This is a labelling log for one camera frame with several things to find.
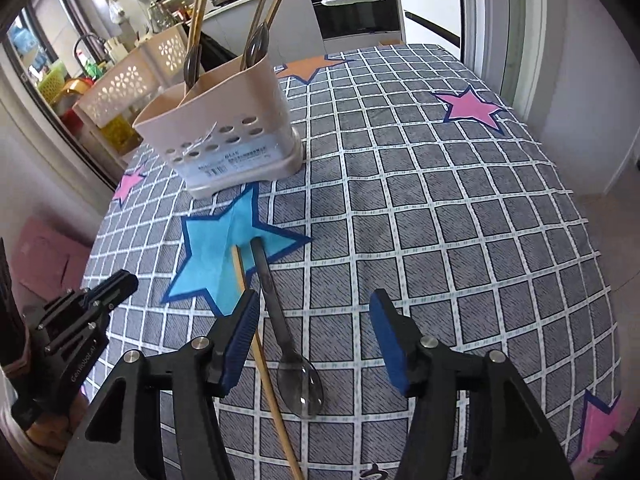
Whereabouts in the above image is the beige plastic utensil holder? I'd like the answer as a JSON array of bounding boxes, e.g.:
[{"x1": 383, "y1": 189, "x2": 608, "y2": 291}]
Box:
[{"x1": 134, "y1": 58, "x2": 304, "y2": 200}]

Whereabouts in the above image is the black built-in oven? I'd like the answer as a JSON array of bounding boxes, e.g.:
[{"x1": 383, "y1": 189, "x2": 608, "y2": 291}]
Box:
[{"x1": 311, "y1": 0, "x2": 400, "y2": 40}]

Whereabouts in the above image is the pink floor mat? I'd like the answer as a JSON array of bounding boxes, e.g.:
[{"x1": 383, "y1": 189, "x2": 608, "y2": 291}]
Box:
[{"x1": 11, "y1": 217, "x2": 90, "y2": 301}]

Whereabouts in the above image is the white refrigerator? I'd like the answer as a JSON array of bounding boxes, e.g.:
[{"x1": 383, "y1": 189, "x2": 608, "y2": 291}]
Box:
[{"x1": 400, "y1": 0, "x2": 462, "y2": 58}]

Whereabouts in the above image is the beige perforated storage rack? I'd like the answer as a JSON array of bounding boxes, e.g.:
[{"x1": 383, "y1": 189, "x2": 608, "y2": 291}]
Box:
[{"x1": 74, "y1": 24, "x2": 186, "y2": 128}]

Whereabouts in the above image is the wooden chopstick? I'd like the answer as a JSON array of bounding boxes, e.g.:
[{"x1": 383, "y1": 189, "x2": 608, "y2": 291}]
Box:
[
  {"x1": 265, "y1": 0, "x2": 282, "y2": 29},
  {"x1": 231, "y1": 245, "x2": 305, "y2": 480},
  {"x1": 191, "y1": 0, "x2": 207, "y2": 50},
  {"x1": 186, "y1": 0, "x2": 203, "y2": 50}
]

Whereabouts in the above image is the grey checkered tablecloth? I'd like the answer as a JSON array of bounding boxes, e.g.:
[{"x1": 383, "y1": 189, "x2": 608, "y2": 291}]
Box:
[{"x1": 254, "y1": 44, "x2": 620, "y2": 479}]

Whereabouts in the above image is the chrome kitchen faucet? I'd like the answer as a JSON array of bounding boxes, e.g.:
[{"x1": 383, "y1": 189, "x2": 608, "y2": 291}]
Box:
[{"x1": 73, "y1": 32, "x2": 108, "y2": 64}]

